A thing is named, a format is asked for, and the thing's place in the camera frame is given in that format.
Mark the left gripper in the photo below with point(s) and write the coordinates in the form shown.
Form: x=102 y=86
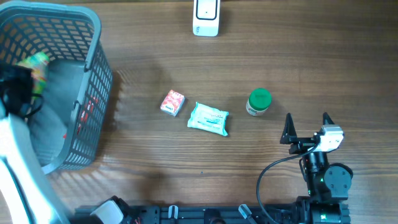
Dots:
x=25 y=73

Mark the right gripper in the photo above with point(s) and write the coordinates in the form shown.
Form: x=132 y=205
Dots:
x=289 y=135

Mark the Haribo gummy candy bag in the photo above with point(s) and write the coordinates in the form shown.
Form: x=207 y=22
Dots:
x=38 y=63

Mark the green lid jar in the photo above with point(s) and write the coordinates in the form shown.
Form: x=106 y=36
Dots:
x=258 y=102

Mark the teal wet wipes pack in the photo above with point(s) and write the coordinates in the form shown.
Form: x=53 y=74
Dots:
x=208 y=119

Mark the small red white box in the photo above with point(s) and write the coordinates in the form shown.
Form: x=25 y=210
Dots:
x=172 y=103

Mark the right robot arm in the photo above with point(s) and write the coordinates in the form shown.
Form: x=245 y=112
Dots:
x=328 y=184

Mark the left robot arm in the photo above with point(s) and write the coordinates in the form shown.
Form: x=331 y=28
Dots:
x=25 y=188

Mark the white barcode scanner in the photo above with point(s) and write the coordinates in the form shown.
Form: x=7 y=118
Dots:
x=206 y=17

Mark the grey plastic shopping basket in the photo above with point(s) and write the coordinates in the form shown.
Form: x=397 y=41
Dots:
x=66 y=117

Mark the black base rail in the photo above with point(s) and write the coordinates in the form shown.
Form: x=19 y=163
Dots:
x=277 y=213

